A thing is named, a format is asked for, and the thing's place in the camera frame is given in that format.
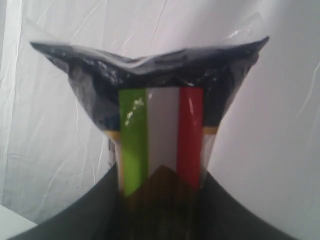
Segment spaghetti packet dark blue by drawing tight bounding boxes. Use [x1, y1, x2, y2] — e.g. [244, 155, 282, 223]
[30, 37, 269, 240]

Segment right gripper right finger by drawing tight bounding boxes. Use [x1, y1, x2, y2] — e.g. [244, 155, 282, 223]
[199, 171, 294, 240]

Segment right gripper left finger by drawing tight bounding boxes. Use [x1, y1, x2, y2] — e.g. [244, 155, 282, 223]
[16, 167, 125, 240]

